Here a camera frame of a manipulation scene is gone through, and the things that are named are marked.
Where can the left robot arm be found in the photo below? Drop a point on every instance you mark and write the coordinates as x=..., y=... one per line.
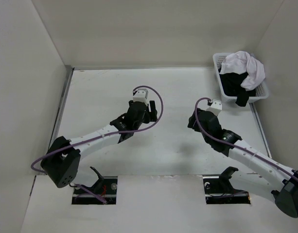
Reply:
x=61, y=163

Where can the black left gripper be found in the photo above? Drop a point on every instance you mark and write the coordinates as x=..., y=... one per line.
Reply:
x=151, y=116

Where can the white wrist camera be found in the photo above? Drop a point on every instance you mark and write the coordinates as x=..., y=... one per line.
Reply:
x=214, y=106
x=140, y=95

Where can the white tank top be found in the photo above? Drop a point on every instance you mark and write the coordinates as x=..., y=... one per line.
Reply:
x=242, y=62

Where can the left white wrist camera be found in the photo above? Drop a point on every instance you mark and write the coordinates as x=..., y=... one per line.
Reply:
x=140, y=95

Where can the black tank top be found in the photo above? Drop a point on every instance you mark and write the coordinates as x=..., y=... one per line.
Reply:
x=231, y=83

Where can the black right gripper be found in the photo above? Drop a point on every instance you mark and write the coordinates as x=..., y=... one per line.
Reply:
x=191, y=122

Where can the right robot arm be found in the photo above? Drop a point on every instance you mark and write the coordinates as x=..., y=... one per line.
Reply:
x=273, y=180

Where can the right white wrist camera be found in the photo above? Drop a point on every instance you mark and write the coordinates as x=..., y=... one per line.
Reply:
x=214, y=106

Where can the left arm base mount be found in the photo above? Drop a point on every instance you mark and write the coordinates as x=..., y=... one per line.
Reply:
x=107, y=191

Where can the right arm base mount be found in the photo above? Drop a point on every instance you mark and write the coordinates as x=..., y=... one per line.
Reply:
x=219, y=191

